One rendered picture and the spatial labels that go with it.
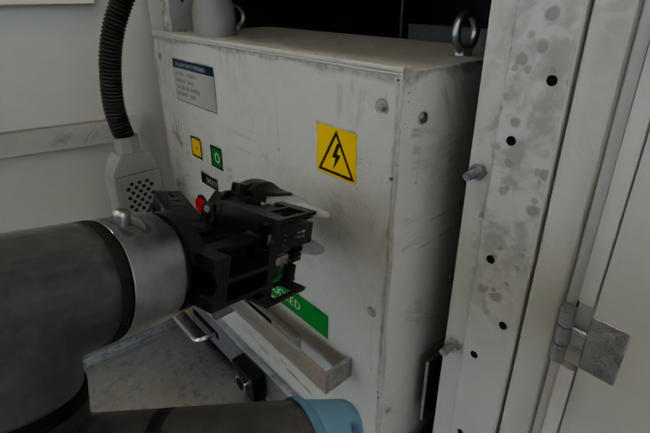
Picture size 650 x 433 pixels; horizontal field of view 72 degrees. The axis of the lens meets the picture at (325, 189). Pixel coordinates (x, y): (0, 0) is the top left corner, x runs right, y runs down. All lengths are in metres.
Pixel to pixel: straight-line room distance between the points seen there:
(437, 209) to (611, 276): 0.17
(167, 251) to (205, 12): 0.45
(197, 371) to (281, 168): 0.46
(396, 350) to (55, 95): 0.68
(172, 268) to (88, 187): 0.66
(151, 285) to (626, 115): 0.32
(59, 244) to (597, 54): 0.34
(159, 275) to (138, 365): 0.63
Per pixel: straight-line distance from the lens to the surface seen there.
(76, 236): 0.28
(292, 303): 0.60
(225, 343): 0.83
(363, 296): 0.48
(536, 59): 0.37
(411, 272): 0.47
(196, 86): 0.66
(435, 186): 0.45
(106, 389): 0.89
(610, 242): 0.36
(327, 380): 0.53
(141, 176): 0.74
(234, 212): 0.36
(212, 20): 0.68
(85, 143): 0.89
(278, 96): 0.50
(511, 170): 0.39
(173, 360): 0.90
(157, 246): 0.29
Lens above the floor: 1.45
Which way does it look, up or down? 24 degrees down
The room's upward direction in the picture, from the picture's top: straight up
